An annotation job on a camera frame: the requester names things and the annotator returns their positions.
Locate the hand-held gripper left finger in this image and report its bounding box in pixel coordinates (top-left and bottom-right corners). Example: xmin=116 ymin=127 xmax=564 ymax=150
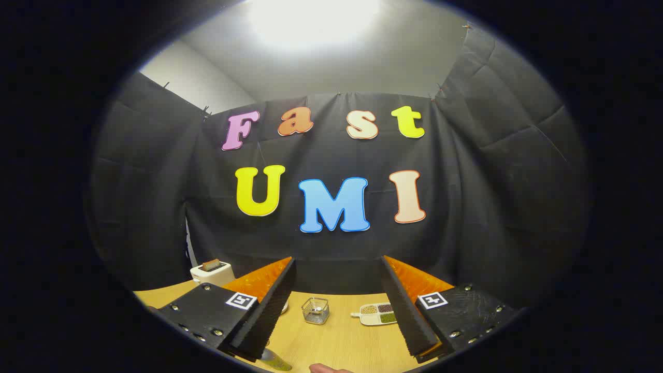
xmin=148 ymin=256 xmax=297 ymax=363

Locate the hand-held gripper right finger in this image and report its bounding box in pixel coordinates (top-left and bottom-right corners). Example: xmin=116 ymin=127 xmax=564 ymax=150
xmin=381 ymin=255 xmax=521 ymax=363

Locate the silver green juice bottle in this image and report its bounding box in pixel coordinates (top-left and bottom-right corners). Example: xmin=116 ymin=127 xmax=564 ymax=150
xmin=261 ymin=348 xmax=292 ymax=371

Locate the white divided bean dish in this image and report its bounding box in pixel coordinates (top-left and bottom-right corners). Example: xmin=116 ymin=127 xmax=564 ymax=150
xmin=351 ymin=303 xmax=398 ymax=326

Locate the cream toaster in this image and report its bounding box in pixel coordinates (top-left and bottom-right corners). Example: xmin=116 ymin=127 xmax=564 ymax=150
xmin=190 ymin=259 xmax=236 ymax=287

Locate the wooden table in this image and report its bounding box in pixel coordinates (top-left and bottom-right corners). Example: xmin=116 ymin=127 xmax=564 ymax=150
xmin=134 ymin=280 xmax=441 ymax=373

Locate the wire basket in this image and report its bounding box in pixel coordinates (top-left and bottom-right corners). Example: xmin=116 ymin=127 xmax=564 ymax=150
xmin=301 ymin=297 xmax=330 ymax=325

